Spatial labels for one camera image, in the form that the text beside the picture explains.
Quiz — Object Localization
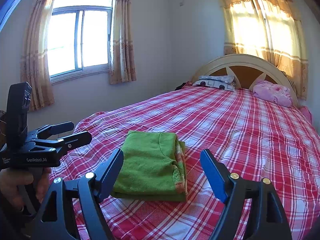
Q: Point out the green knitted sweater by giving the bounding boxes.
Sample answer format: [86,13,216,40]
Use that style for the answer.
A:
[111,131,188,202]

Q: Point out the person's left hand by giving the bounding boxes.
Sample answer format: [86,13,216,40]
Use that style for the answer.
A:
[0,167,52,212]

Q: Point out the beige curtain left of window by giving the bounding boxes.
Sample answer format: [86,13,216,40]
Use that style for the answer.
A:
[20,0,55,111]

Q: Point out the beige curtain of window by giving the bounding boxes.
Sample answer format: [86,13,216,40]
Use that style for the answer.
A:
[109,0,136,85]
[20,0,55,111]

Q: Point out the red plaid bed sheet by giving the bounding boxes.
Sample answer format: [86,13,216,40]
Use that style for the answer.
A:
[51,87,319,239]

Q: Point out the beige curtain right of window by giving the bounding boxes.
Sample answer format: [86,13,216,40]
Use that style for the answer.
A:
[109,0,136,85]

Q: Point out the pink cloth at bed edge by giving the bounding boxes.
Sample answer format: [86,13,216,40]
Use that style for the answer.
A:
[299,106,312,124]

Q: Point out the pink floral pillow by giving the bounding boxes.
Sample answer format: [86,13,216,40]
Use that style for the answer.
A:
[252,81,293,107]

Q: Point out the white patterned pillow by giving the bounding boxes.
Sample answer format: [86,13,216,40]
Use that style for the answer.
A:
[193,75,236,91]

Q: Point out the cream wooden headboard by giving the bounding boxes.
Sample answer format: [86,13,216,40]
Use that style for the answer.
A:
[191,54,299,108]

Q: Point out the yellow curtain behind headboard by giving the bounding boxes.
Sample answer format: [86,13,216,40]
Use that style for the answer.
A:
[219,0,309,100]

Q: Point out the side window with frame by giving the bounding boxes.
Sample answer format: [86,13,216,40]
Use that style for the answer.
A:
[47,0,113,83]

